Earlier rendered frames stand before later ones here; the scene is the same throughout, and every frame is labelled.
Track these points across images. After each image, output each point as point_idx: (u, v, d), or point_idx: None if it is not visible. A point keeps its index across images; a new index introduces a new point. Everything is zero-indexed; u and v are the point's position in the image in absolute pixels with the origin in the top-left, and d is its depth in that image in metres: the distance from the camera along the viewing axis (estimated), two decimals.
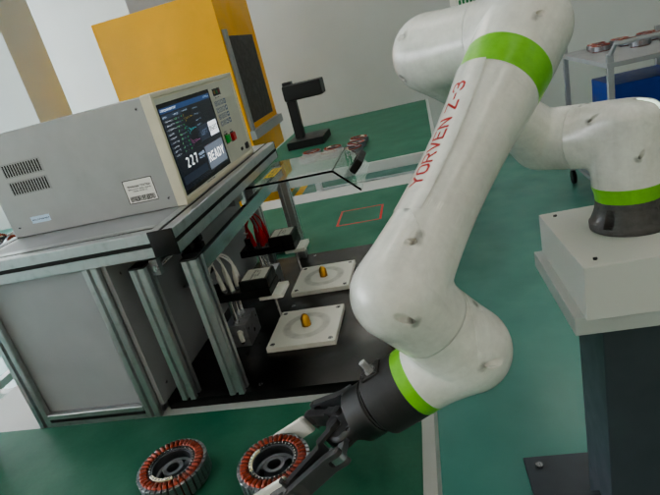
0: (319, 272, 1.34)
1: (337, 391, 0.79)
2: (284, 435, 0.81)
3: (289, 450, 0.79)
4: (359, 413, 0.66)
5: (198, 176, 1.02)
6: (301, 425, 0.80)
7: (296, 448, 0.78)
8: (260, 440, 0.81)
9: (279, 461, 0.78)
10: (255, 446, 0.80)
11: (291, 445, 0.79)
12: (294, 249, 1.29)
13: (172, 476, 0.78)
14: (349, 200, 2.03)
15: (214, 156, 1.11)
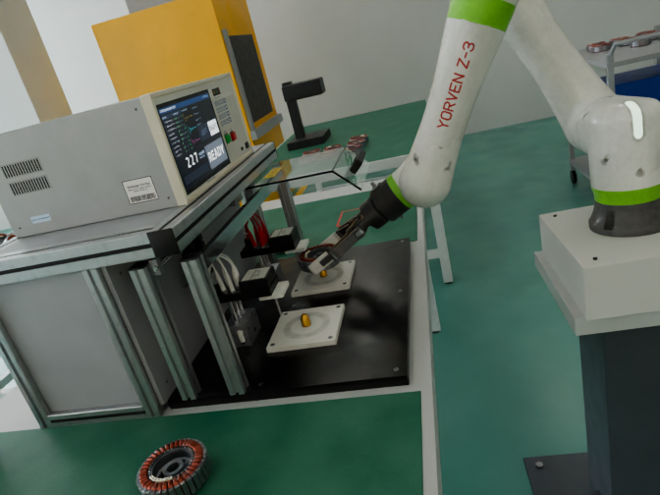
0: (319, 272, 1.34)
1: (355, 215, 1.34)
2: (323, 244, 1.36)
3: (327, 249, 1.34)
4: (370, 209, 1.22)
5: (198, 176, 1.02)
6: (333, 238, 1.36)
7: (331, 247, 1.33)
8: (309, 247, 1.36)
9: (322, 254, 1.33)
10: (306, 249, 1.35)
11: (328, 247, 1.34)
12: (294, 249, 1.29)
13: (172, 476, 0.78)
14: (349, 200, 2.03)
15: (214, 156, 1.11)
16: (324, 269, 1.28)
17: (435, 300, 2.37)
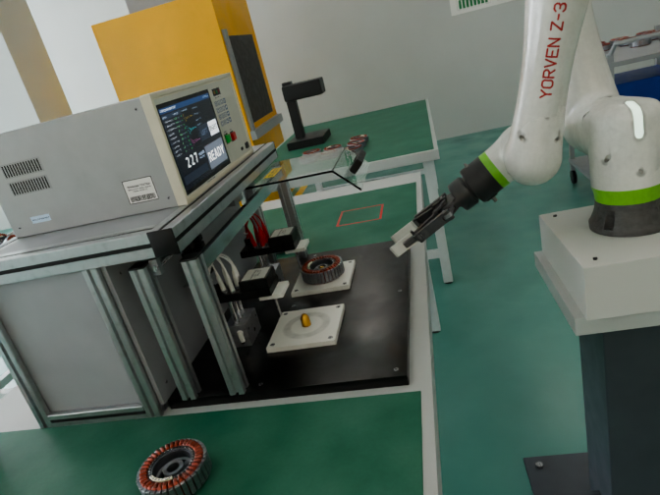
0: None
1: (443, 225, 1.18)
2: (325, 254, 1.37)
3: (329, 261, 1.36)
4: None
5: (198, 176, 1.02)
6: (413, 239, 1.24)
7: (334, 258, 1.34)
8: (311, 258, 1.37)
9: (324, 266, 1.34)
10: (308, 260, 1.36)
11: (330, 258, 1.35)
12: (294, 249, 1.29)
13: (172, 476, 0.78)
14: (349, 200, 2.03)
15: (214, 156, 1.11)
16: (327, 281, 1.29)
17: (435, 300, 2.37)
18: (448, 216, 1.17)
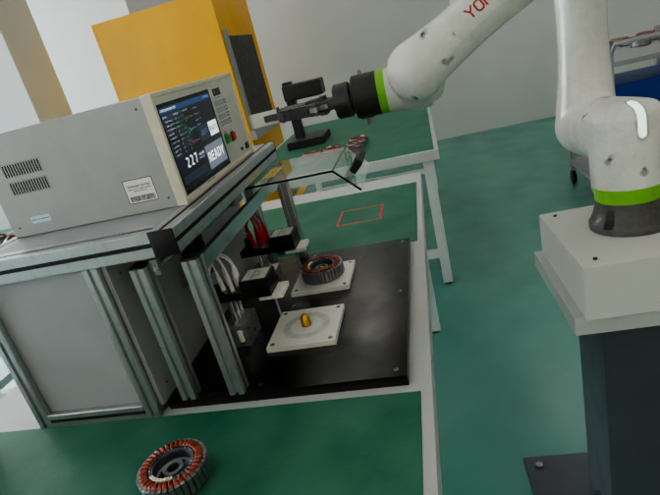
0: None
1: (305, 117, 1.10)
2: (325, 254, 1.37)
3: (329, 261, 1.36)
4: None
5: (198, 176, 1.02)
6: (276, 119, 1.17)
7: (334, 258, 1.34)
8: (311, 258, 1.37)
9: (324, 266, 1.34)
10: (308, 260, 1.36)
11: (330, 258, 1.35)
12: (294, 249, 1.29)
13: (172, 476, 0.78)
14: (349, 200, 2.03)
15: (214, 156, 1.11)
16: (327, 281, 1.29)
17: (435, 300, 2.37)
18: (312, 111, 1.09)
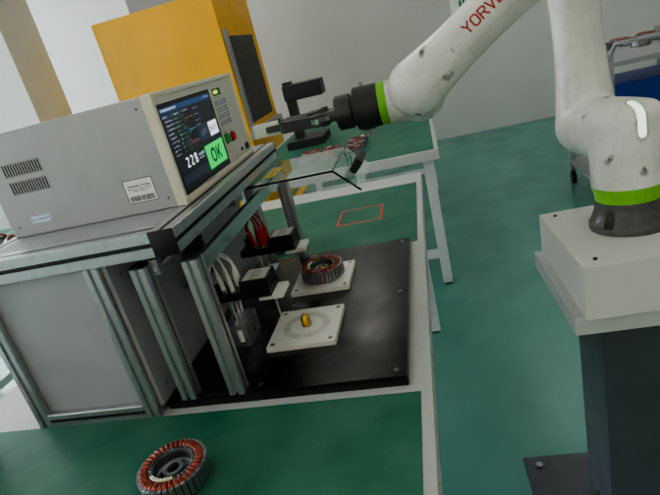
0: None
1: (307, 129, 1.11)
2: (325, 254, 1.37)
3: (329, 261, 1.36)
4: None
5: (198, 176, 1.02)
6: (278, 130, 1.18)
7: (334, 258, 1.34)
8: (311, 258, 1.37)
9: (324, 266, 1.34)
10: (308, 260, 1.36)
11: (330, 258, 1.35)
12: (294, 249, 1.29)
13: (172, 476, 0.78)
14: (349, 200, 2.03)
15: (214, 156, 1.11)
16: (327, 281, 1.29)
17: (435, 300, 2.37)
18: (313, 123, 1.10)
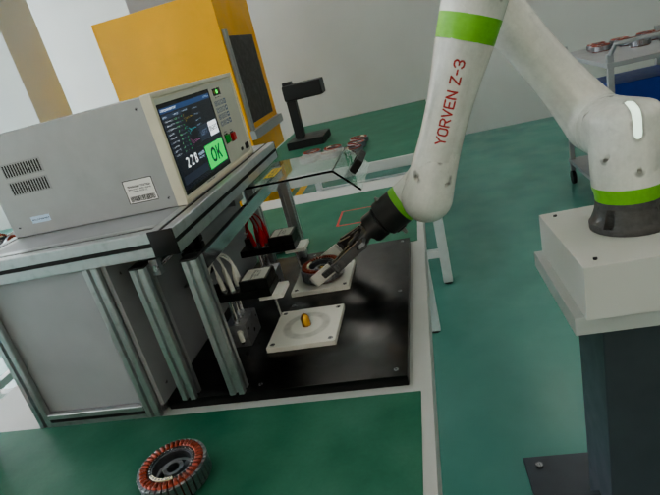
0: None
1: (357, 254, 1.23)
2: (325, 255, 1.37)
3: (329, 261, 1.36)
4: None
5: (198, 176, 1.02)
6: None
7: (333, 258, 1.34)
8: (311, 258, 1.37)
9: (324, 266, 1.34)
10: (308, 261, 1.36)
11: (330, 258, 1.35)
12: (294, 249, 1.29)
13: (172, 476, 0.78)
14: (349, 200, 2.03)
15: (214, 156, 1.11)
16: (327, 281, 1.29)
17: (435, 300, 2.37)
18: (361, 246, 1.22)
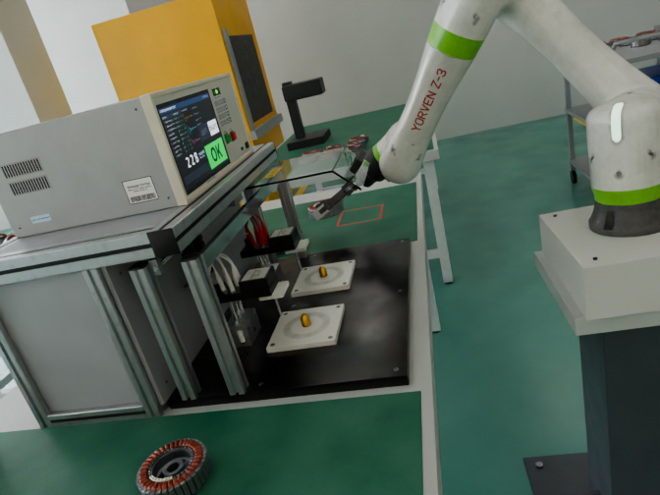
0: (319, 272, 1.34)
1: (345, 196, 1.51)
2: None
3: None
4: None
5: (198, 176, 1.02)
6: None
7: None
8: (320, 199, 1.68)
9: None
10: (318, 201, 1.67)
11: None
12: (294, 249, 1.29)
13: (172, 476, 0.78)
14: (349, 200, 2.03)
15: (214, 156, 1.11)
16: (324, 217, 1.59)
17: (435, 300, 2.37)
18: (348, 189, 1.49)
